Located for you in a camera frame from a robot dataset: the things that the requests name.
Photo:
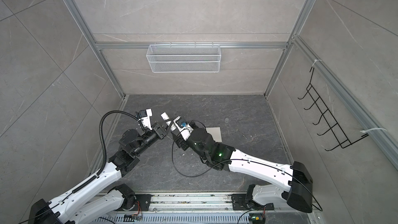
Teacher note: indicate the black wire hook rack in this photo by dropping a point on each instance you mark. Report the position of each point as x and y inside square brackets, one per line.
[326, 116]

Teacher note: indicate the white wire mesh basket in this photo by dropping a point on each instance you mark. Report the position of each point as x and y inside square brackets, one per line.
[184, 58]

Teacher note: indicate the aluminium frame profiles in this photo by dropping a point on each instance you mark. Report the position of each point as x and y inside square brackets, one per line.
[357, 109]

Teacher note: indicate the white glue stick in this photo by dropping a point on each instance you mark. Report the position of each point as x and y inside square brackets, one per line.
[166, 118]

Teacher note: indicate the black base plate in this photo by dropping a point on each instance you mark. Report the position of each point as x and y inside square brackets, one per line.
[140, 201]
[242, 203]

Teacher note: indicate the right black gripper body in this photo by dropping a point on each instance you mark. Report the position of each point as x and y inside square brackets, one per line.
[185, 144]

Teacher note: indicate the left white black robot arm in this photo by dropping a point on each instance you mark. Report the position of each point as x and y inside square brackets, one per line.
[79, 205]

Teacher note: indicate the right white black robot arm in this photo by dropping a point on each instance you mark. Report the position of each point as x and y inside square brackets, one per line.
[293, 183]

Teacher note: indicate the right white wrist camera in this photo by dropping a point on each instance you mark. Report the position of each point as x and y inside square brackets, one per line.
[182, 128]

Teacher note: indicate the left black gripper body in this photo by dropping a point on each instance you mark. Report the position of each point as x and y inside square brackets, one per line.
[151, 137]

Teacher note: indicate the cream paper envelope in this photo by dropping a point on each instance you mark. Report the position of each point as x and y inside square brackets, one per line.
[215, 132]

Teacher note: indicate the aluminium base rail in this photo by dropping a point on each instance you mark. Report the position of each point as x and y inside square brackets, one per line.
[193, 208]

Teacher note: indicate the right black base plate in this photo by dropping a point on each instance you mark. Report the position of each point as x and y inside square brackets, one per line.
[242, 203]

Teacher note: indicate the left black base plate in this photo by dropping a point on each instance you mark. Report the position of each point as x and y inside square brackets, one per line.
[140, 201]

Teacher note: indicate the white cable tie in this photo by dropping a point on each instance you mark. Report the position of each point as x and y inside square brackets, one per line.
[373, 129]

